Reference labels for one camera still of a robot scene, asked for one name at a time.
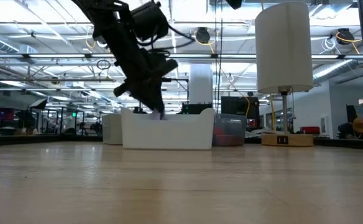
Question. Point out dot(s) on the black background gantry frame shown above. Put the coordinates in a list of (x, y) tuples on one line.
[(181, 80)]

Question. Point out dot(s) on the black background machine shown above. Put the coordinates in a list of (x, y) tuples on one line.
[(197, 108)]

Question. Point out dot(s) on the white plastic bin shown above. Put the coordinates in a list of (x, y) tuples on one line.
[(169, 133)]

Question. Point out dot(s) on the white building column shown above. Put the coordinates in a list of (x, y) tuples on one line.
[(201, 84)]

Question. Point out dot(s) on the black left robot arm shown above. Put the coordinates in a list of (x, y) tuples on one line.
[(119, 37)]

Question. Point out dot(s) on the light grey plastic bin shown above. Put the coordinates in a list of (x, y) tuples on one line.
[(111, 129)]

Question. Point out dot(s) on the person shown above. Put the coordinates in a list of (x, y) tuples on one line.
[(358, 134)]

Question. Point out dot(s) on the red box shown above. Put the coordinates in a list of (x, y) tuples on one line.
[(309, 130)]

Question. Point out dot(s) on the person's yellow cap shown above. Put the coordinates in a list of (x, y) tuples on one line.
[(361, 124)]

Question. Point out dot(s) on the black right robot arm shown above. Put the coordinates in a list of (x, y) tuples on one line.
[(234, 3)]

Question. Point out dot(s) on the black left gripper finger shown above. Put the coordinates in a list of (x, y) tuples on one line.
[(158, 104), (144, 99)]

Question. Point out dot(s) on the white shade table lamp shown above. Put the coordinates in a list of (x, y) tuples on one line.
[(284, 46)]

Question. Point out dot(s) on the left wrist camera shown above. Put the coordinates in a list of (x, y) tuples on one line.
[(167, 67)]

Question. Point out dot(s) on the black background monitor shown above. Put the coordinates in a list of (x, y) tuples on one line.
[(239, 107)]

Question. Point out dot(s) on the dark translucent plastic bin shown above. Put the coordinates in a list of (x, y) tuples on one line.
[(229, 121)]

